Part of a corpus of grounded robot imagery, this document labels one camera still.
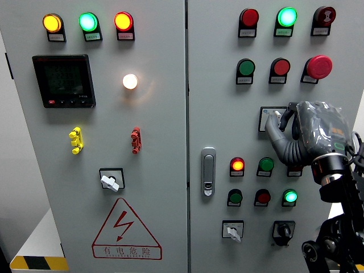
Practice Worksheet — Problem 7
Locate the large turn switch white handle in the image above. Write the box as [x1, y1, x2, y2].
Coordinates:
[258, 106, 288, 133]

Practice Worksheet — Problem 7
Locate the small green round lamp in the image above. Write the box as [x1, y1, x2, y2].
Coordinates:
[258, 157, 275, 172]

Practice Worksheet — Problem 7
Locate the large red stop button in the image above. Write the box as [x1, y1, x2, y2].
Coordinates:
[306, 55, 333, 80]

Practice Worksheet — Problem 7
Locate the small green lit lamp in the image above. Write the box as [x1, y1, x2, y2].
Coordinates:
[282, 189, 298, 205]

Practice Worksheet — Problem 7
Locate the large red push button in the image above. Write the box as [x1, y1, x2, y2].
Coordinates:
[271, 57, 291, 77]

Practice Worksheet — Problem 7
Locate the small red push button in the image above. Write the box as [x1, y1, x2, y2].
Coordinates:
[255, 189, 271, 205]

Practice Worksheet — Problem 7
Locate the small red glowing lamp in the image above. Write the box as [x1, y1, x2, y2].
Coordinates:
[230, 157, 245, 172]

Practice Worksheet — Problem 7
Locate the large green push button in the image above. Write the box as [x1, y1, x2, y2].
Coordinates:
[237, 58, 256, 77]

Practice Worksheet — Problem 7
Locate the pale grey cabinet door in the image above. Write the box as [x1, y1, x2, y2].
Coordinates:
[0, 0, 188, 273]
[187, 0, 364, 273]

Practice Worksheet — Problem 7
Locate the small green push button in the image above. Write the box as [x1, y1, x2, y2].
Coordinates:
[227, 189, 243, 205]

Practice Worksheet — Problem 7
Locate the silver door lock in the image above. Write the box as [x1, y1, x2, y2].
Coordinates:
[201, 147, 217, 197]

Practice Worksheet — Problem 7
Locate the dark red buzzer lamp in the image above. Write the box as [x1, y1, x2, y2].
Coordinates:
[315, 6, 337, 28]

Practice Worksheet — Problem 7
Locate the large green lit lamp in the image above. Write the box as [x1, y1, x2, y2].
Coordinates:
[78, 12, 98, 32]
[277, 7, 298, 28]

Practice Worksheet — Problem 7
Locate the large red round lamp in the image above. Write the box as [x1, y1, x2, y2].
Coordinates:
[239, 8, 260, 27]

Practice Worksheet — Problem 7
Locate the white round lamp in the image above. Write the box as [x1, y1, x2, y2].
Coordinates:
[122, 73, 139, 90]

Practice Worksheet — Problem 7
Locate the large red glowing lamp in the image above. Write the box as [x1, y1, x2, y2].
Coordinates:
[113, 11, 134, 32]

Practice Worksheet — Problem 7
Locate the red warning triangle sign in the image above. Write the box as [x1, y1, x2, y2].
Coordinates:
[91, 197, 163, 260]

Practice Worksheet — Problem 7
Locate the black display meter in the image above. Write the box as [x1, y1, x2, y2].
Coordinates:
[31, 54, 96, 109]

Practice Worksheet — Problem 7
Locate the large yellow round lamp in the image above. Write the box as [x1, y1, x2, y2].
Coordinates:
[42, 13, 63, 34]

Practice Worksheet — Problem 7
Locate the black yellow striped tape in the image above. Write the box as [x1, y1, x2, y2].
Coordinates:
[9, 255, 69, 271]

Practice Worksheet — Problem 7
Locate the turn switch black handle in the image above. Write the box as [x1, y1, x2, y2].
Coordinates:
[271, 220, 296, 247]

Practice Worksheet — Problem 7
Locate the small turn switch white handle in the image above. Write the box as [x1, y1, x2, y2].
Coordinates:
[222, 220, 245, 243]

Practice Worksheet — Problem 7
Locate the small red handle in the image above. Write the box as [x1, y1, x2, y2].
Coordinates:
[130, 126, 142, 155]

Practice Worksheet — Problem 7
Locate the plain turn switch white handle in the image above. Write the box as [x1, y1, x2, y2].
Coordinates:
[98, 167, 126, 193]

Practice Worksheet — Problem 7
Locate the small yellow handle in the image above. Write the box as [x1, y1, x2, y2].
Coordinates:
[68, 126, 84, 155]

